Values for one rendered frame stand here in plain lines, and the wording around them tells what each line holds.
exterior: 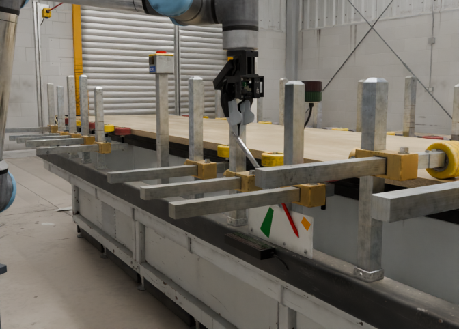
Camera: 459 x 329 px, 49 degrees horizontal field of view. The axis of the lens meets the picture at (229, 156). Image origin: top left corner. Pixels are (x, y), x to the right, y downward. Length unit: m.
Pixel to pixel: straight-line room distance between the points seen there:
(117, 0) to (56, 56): 7.94
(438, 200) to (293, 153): 0.57
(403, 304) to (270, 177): 0.37
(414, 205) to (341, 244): 0.80
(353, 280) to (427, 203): 0.45
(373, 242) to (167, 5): 0.66
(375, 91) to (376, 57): 9.14
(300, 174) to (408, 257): 0.52
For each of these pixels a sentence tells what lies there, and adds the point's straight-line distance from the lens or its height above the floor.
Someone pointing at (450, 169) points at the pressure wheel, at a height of 0.93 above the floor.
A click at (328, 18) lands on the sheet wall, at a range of 11.13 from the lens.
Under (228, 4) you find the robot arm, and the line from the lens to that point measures 1.25.
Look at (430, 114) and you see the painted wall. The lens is 9.45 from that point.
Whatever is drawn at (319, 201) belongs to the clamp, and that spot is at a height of 0.83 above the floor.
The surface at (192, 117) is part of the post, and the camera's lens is 1.63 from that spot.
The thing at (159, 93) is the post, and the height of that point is 1.08.
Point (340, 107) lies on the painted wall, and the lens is 10.72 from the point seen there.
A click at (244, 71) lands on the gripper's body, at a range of 1.23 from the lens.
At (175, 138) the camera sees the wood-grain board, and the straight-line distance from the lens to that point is 2.12.
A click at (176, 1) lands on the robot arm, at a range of 1.14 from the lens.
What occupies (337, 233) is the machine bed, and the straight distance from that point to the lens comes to 1.45.
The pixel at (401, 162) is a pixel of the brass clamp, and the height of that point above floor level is 0.96.
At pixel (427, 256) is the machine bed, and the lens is 1.27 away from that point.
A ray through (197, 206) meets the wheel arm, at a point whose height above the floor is 0.85.
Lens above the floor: 1.09
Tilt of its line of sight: 7 degrees down
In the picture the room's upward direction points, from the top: straight up
